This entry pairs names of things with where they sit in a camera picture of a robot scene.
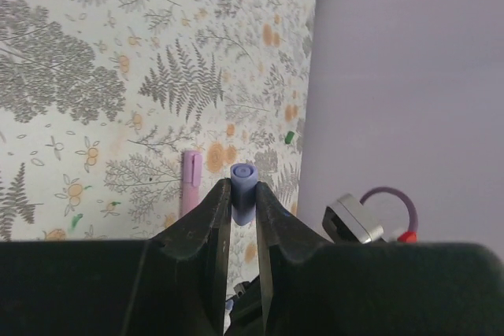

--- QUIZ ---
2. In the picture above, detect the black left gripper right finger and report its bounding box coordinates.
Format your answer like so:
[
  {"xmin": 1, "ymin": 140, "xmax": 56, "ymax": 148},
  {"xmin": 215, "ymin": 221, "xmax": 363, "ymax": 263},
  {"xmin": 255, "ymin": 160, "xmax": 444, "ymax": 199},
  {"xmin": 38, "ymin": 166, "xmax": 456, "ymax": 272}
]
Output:
[{"xmin": 256, "ymin": 183, "xmax": 503, "ymax": 335}]

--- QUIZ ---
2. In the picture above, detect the green pen cap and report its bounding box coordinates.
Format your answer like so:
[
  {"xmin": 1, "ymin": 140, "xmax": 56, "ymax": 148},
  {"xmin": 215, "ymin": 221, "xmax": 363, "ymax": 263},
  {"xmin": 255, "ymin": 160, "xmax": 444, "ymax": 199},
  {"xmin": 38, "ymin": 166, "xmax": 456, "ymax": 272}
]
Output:
[{"xmin": 284, "ymin": 131, "xmax": 295, "ymax": 145}]

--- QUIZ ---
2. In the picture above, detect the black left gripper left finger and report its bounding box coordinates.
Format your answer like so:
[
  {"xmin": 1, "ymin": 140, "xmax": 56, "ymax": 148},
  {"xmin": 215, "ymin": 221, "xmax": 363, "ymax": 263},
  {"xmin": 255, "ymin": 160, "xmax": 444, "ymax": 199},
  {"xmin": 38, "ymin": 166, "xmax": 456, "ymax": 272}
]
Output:
[{"xmin": 1, "ymin": 179, "xmax": 232, "ymax": 335}]

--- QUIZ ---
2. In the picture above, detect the floral tablecloth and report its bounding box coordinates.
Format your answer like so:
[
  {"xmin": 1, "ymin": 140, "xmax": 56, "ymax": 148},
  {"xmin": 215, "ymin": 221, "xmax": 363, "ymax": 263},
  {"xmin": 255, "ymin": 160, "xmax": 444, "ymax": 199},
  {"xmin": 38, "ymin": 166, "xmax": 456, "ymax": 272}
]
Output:
[{"xmin": 0, "ymin": 0, "xmax": 320, "ymax": 270}]

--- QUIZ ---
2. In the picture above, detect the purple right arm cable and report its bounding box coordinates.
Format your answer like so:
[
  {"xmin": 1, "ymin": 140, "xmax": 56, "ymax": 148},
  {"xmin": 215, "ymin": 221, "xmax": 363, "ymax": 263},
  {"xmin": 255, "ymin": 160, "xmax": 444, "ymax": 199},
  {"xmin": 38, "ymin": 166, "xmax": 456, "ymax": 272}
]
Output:
[{"xmin": 358, "ymin": 186, "xmax": 419, "ymax": 243}]

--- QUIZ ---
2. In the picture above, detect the blue pen cap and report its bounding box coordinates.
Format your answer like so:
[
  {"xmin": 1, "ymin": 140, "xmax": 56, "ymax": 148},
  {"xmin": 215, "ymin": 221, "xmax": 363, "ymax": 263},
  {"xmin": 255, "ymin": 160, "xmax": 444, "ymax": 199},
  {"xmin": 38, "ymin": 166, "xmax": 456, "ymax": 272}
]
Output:
[{"xmin": 230, "ymin": 163, "xmax": 258, "ymax": 226}]

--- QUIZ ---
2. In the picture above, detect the pink highlighter pen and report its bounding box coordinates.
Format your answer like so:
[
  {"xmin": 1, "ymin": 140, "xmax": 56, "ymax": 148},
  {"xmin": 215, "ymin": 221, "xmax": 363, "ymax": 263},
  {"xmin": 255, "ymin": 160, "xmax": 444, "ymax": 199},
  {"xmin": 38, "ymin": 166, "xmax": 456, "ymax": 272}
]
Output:
[{"xmin": 181, "ymin": 150, "xmax": 202, "ymax": 216}]

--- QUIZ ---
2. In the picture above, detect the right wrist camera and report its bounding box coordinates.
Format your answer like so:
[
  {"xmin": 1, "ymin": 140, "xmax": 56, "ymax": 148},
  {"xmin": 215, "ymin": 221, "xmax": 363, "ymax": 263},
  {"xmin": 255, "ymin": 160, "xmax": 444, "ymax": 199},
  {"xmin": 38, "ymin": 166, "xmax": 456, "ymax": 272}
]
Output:
[{"xmin": 322, "ymin": 194, "xmax": 384, "ymax": 244}]

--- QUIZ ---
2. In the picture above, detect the white pen with blue tip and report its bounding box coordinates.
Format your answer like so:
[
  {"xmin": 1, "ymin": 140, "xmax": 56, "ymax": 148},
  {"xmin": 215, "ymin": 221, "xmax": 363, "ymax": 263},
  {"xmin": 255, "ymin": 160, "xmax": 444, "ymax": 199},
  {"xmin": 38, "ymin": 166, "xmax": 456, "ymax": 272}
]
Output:
[{"xmin": 225, "ymin": 299, "xmax": 235, "ymax": 312}]

